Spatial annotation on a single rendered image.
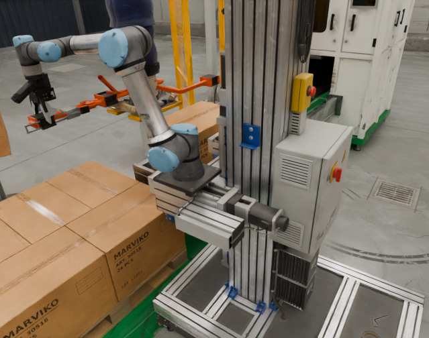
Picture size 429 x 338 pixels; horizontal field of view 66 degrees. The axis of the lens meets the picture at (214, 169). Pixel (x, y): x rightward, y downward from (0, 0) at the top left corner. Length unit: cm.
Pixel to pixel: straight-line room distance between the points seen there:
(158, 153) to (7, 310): 102
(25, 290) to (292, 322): 134
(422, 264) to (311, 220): 155
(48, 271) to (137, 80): 112
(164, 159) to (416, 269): 203
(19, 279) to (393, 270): 230
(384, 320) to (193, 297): 103
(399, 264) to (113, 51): 231
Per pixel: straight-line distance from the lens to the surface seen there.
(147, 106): 124
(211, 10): 531
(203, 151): 221
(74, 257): 196
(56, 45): 153
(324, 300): 209
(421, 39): 1029
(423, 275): 275
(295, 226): 144
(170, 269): 247
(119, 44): 120
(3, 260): 213
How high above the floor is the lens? 180
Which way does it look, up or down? 30 degrees down
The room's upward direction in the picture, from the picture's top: 2 degrees counter-clockwise
